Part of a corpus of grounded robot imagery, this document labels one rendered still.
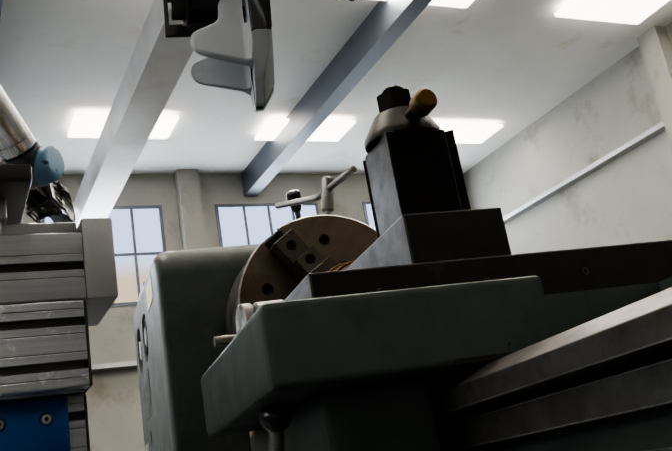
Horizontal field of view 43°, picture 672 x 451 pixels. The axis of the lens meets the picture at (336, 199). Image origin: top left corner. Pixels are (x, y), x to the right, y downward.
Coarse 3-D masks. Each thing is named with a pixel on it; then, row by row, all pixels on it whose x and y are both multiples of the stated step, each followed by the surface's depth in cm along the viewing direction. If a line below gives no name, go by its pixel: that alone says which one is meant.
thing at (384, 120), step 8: (384, 112) 87; (392, 112) 87; (400, 112) 86; (376, 120) 88; (384, 120) 86; (392, 120) 86; (400, 120) 86; (408, 120) 85; (416, 120) 85; (424, 120) 86; (432, 120) 87; (376, 128) 87; (384, 128) 86; (392, 128) 85; (400, 128) 85; (408, 128) 85; (416, 128) 86; (424, 128) 86; (432, 128) 86; (440, 128) 88; (368, 136) 87; (376, 136) 86; (368, 144) 88; (368, 152) 90
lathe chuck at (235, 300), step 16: (288, 224) 143; (304, 224) 144; (320, 224) 145; (336, 224) 146; (352, 224) 147; (304, 240) 143; (320, 240) 144; (336, 240) 145; (352, 240) 146; (368, 240) 146; (256, 256) 140; (272, 256) 141; (336, 256) 144; (352, 256) 145; (240, 272) 145; (256, 272) 139; (272, 272) 140; (288, 272) 141; (240, 288) 137; (256, 288) 138; (272, 288) 139; (288, 288) 140
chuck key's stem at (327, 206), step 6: (324, 180) 153; (330, 180) 152; (324, 186) 152; (324, 192) 152; (330, 192) 152; (324, 198) 151; (330, 198) 151; (324, 204) 151; (330, 204) 151; (324, 210) 151; (330, 210) 151
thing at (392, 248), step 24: (408, 216) 77; (432, 216) 78; (456, 216) 79; (480, 216) 80; (384, 240) 82; (408, 240) 77; (432, 240) 77; (456, 240) 78; (480, 240) 79; (504, 240) 79; (360, 264) 89; (384, 264) 82
